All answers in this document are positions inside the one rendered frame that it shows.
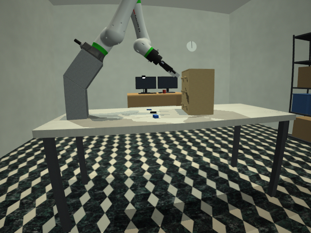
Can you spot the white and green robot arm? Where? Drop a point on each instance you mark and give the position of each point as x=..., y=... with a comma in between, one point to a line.
x=114, y=33

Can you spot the light wooden chest of drawers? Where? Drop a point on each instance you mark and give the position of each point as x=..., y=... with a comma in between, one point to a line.
x=201, y=91

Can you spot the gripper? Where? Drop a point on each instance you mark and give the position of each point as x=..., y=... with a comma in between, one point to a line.
x=165, y=66

